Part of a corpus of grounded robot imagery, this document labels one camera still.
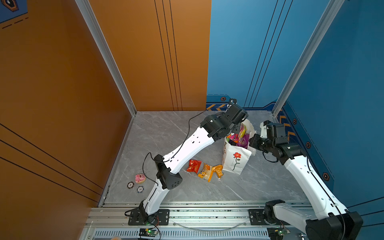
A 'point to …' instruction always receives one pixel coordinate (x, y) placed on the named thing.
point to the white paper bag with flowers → (235, 158)
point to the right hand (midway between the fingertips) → (247, 139)
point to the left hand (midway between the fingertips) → (235, 121)
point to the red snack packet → (194, 165)
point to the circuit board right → (275, 233)
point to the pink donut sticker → (140, 178)
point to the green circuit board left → (148, 232)
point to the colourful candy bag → (241, 139)
